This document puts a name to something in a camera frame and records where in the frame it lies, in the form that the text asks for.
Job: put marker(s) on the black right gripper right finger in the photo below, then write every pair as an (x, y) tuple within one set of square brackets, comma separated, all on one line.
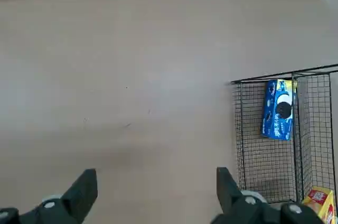
[(229, 197)]

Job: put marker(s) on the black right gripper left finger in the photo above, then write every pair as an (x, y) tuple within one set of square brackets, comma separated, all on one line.
[(79, 195)]

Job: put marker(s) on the yellow wafer box red logo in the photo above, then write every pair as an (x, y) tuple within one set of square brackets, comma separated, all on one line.
[(319, 208)]

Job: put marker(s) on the blue oreo cookie box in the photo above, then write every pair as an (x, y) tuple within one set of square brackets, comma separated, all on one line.
[(278, 110)]

